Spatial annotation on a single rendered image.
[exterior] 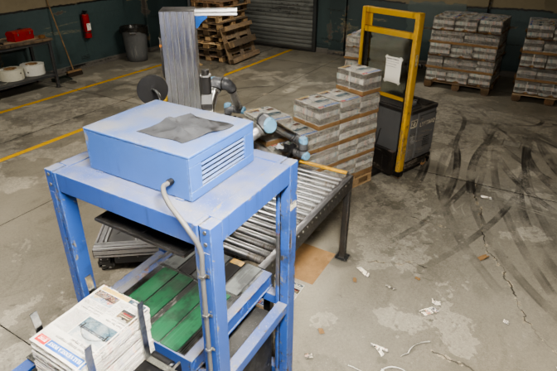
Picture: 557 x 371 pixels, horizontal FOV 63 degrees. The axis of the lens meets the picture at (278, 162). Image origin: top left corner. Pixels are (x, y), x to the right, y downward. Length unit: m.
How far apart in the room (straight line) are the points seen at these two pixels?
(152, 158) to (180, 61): 1.76
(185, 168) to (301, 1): 10.00
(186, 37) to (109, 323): 2.13
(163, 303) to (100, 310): 0.44
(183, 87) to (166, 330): 1.90
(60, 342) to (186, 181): 0.81
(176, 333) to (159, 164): 0.88
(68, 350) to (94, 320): 0.16
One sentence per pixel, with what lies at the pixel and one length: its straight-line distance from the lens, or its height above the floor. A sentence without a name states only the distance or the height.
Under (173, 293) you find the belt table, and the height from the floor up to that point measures 0.80.
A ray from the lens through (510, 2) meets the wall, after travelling 10.33.
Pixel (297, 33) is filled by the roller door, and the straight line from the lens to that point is 11.73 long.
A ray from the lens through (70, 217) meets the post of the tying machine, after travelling 2.37.
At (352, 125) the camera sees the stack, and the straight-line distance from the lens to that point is 4.74.
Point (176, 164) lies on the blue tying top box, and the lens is 1.79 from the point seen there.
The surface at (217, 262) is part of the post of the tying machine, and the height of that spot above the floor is 1.38.
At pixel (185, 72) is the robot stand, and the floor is 1.58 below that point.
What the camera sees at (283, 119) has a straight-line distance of 4.04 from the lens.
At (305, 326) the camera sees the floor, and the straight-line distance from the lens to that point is 3.44.
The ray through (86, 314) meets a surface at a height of 1.06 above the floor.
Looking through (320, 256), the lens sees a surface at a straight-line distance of 4.05.
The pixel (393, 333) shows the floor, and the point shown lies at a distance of 3.50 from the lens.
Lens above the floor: 2.48
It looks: 26 degrees down
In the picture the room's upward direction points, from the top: straight up
